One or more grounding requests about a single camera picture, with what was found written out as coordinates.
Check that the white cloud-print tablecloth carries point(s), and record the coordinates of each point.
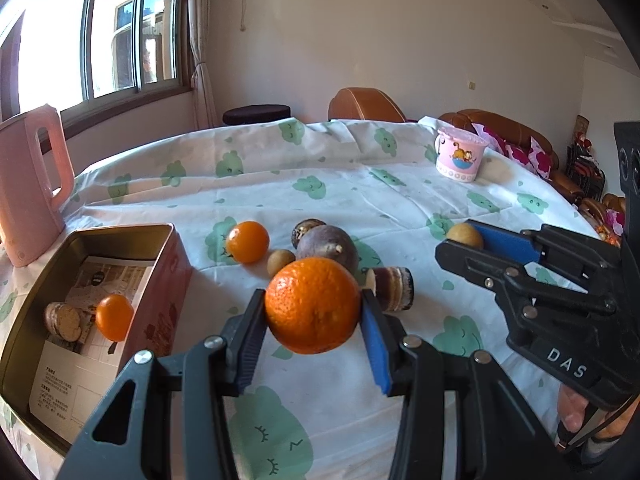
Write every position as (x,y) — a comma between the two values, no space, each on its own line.
(350,185)

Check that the layered cake roll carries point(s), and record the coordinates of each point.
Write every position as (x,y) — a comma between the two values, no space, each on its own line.
(395,287)

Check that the brown spotted walnut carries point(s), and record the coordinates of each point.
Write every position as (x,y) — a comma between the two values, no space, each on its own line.
(305,230)

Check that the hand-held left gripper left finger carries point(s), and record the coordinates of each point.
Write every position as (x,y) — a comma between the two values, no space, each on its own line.
(252,340)

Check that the round cookie in box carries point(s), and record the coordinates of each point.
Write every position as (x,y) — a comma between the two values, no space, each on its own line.
(62,322)

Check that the brown longan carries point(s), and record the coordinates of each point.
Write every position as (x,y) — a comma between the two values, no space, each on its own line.
(279,263)
(462,235)

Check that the printed paper leaflet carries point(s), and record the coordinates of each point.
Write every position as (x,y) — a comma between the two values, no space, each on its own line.
(65,375)

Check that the dark round stool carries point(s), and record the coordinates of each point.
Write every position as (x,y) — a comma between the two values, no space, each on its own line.
(255,114)

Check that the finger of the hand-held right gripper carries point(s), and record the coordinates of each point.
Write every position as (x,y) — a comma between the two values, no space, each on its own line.
(505,242)
(460,255)

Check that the pink cartoon cup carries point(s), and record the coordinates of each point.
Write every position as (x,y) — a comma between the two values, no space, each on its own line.
(457,157)

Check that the brown leather sofa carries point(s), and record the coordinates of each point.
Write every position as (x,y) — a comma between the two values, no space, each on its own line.
(520,132)

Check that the pink tin box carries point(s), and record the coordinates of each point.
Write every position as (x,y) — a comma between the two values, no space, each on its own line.
(160,290)

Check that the small orange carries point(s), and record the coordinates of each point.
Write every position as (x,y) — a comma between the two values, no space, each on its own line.
(115,317)
(247,242)

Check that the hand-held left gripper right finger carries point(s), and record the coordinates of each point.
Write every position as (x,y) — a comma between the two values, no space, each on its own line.
(375,350)

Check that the person's right hand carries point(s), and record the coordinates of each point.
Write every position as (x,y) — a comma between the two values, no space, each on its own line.
(570,410)

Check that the floral cushion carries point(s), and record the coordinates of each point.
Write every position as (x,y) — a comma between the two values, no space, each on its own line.
(517,152)

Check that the dark metal rack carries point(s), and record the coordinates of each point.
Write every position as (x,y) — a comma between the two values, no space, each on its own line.
(585,170)

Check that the white curtain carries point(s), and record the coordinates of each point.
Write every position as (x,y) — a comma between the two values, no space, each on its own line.
(202,60)

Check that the pink electric kettle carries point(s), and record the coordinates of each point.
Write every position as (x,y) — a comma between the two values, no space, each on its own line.
(20,185)

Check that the large orange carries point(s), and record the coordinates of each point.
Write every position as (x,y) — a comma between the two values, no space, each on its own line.
(310,305)

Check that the dark passion fruit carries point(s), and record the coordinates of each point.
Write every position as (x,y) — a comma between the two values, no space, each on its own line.
(325,242)

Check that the sliding glass window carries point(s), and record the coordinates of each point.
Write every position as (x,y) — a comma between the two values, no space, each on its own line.
(100,35)

